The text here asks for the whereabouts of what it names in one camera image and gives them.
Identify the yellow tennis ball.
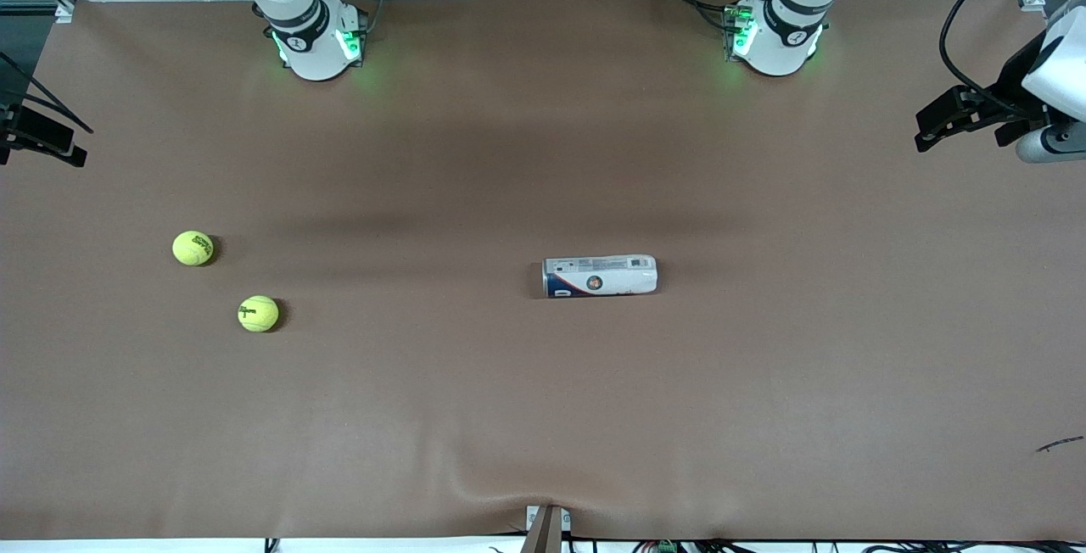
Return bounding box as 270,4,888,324
238,295,280,333
172,231,215,267

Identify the white blue tennis ball can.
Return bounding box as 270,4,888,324
543,254,658,299

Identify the brown table mat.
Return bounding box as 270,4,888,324
0,0,1086,541

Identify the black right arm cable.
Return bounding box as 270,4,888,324
0,51,94,134

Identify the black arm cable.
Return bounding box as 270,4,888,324
938,0,1053,117
0,51,94,134

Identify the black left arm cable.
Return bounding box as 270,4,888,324
938,0,1053,117

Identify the silver table edge bracket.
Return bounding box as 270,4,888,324
522,505,571,553

